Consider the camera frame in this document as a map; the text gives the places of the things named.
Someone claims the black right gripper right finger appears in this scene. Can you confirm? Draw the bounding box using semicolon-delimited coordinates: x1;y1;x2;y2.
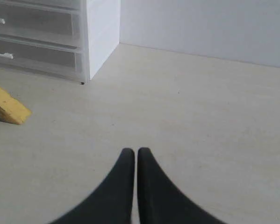
137;147;223;224

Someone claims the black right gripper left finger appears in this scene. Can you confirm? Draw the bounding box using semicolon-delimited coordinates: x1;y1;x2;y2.
52;148;135;224

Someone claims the yellow sponge wedge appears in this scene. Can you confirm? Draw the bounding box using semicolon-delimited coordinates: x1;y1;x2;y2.
0;87;32;125

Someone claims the clear bottom wide drawer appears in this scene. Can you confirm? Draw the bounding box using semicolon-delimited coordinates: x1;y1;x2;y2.
0;39;88;82

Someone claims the clear wide drawer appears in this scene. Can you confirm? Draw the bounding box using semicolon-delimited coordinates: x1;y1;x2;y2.
0;39;88;82
0;0;81;48

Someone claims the white plastic drawer cabinet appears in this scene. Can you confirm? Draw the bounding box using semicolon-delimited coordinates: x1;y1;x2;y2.
0;0;121;83

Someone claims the clear middle wide drawer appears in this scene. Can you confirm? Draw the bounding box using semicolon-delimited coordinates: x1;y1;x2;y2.
0;0;81;48

